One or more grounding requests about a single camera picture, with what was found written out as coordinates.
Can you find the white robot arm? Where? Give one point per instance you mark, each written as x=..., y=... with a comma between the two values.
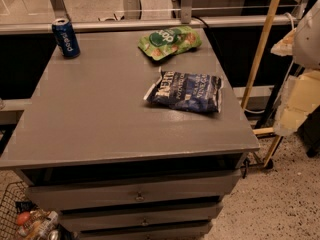
x=300, y=95

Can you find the blue chip bag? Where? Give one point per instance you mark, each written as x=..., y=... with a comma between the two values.
x=199, y=93

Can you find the green chip bag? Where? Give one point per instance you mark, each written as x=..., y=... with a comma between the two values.
x=166, y=42

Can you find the grey drawer cabinet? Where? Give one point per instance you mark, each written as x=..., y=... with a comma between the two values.
x=88, y=122

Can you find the top grey drawer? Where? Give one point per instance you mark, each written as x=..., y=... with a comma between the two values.
x=142, y=190

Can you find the grey drawer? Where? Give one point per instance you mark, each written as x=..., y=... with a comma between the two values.
x=159, y=232
x=141, y=217
x=142, y=190

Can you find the middle grey drawer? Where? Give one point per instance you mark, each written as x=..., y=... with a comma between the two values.
x=141, y=217

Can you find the blue pepsi can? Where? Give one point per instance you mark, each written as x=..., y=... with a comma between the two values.
x=65, y=37

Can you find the bottom grey drawer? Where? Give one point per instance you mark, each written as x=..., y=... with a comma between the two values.
x=159, y=232

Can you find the metal railing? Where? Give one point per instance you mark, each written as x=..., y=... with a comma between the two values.
x=126, y=25

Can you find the orange round item in basket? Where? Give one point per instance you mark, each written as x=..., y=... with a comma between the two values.
x=22, y=218

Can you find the wooden easel frame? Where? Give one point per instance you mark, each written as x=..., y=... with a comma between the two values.
x=253, y=72

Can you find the black wire basket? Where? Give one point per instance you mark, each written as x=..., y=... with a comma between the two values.
x=14, y=202

